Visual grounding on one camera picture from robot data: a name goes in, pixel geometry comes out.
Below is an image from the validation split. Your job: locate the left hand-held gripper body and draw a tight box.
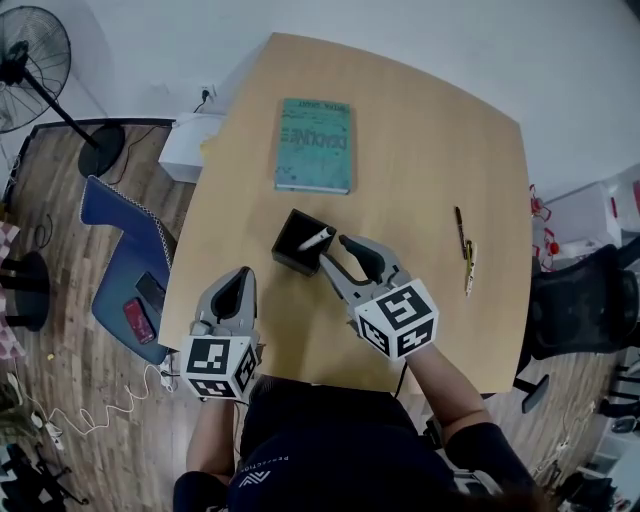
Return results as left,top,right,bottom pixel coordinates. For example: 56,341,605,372
178,313,263,402

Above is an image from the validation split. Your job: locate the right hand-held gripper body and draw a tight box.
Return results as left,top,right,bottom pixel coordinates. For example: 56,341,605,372
343,263,441,362

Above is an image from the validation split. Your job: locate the white pen with black cap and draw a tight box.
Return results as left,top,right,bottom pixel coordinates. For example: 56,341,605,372
298,225,338,252

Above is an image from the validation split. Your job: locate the black square pen holder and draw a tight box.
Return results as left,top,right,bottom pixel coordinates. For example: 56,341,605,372
271,208,337,279

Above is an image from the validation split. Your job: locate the person's left forearm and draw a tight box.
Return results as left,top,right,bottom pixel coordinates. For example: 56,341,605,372
185,398,242,476

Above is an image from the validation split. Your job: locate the person's right forearm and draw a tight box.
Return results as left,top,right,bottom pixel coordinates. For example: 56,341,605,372
399,343,490,432

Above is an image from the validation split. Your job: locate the white and yellow pen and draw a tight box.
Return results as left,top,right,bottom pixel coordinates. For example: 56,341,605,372
464,240,479,298

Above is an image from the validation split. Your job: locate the slim black pen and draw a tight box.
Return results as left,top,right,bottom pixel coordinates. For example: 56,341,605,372
453,205,474,262

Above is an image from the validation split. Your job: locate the black smartphone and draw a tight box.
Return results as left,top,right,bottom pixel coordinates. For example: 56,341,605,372
134,270,167,315

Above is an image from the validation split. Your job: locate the red smartphone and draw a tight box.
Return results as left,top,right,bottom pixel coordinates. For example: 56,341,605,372
122,296,158,346

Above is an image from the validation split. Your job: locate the blue padded chair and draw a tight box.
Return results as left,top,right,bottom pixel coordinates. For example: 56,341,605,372
78,174,180,366

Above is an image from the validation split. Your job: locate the teal hardcover book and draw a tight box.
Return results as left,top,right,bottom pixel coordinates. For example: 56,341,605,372
273,97,353,196

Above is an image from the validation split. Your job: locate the person's dark shirt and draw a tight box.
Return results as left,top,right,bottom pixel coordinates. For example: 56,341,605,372
172,374,534,512

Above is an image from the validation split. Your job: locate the black round stool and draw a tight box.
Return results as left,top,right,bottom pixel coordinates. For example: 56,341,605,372
0,249,52,333

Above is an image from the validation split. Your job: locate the black office chair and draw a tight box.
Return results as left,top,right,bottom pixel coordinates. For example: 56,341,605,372
513,243,640,415

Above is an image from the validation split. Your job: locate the pink checkered cloth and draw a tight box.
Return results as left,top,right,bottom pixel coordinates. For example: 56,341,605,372
0,219,27,360

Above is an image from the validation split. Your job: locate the white storage box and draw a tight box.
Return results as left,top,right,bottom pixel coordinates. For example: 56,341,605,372
543,175,640,251

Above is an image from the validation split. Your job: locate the black standing fan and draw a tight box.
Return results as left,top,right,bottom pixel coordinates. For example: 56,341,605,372
0,4,127,178

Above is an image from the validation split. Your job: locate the white cable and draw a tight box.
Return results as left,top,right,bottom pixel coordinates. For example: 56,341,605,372
13,357,176,437

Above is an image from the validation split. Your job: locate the black power cable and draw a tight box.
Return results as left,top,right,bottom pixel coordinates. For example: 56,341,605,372
102,89,210,187

